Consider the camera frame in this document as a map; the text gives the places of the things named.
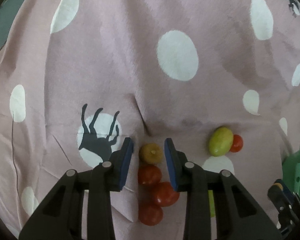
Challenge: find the green fruit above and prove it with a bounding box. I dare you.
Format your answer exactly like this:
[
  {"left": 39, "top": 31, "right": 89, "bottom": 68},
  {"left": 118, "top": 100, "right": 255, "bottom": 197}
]
[{"left": 208, "top": 190, "right": 216, "bottom": 218}]

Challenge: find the small yellow-brown fruit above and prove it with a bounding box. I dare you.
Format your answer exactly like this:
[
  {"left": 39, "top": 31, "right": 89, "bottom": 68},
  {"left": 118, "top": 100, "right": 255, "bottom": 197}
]
[{"left": 139, "top": 143, "right": 163, "bottom": 165}]

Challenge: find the green plastic basket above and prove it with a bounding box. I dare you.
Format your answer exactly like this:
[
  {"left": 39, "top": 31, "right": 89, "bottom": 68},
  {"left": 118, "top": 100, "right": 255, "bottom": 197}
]
[{"left": 282, "top": 150, "right": 300, "bottom": 197}]

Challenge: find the red tomato beside back fruit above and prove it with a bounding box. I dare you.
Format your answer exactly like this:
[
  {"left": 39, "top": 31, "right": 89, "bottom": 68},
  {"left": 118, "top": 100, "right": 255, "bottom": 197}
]
[{"left": 230, "top": 134, "right": 243, "bottom": 153}]

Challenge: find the red tomato middle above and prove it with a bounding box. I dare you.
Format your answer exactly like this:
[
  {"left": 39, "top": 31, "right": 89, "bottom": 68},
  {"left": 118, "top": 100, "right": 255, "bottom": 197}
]
[{"left": 150, "top": 181, "right": 180, "bottom": 207}]

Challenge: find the yellow-green fruit at back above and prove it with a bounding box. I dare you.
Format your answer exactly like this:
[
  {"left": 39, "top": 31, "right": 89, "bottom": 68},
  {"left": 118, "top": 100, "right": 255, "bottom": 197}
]
[{"left": 208, "top": 126, "right": 234, "bottom": 157}]

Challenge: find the red tomato bottom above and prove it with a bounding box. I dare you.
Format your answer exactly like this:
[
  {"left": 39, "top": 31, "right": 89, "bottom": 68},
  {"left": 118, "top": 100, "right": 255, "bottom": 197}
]
[{"left": 138, "top": 202, "right": 164, "bottom": 226}]

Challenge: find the red tomato top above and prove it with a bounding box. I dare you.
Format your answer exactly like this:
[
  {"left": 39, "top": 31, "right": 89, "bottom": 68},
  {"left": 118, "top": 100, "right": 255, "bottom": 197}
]
[{"left": 138, "top": 164, "right": 162, "bottom": 186}]

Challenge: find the pink polka dot cloth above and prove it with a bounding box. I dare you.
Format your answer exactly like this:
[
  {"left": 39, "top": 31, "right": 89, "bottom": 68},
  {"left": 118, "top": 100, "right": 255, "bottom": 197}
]
[{"left": 0, "top": 0, "right": 300, "bottom": 239}]

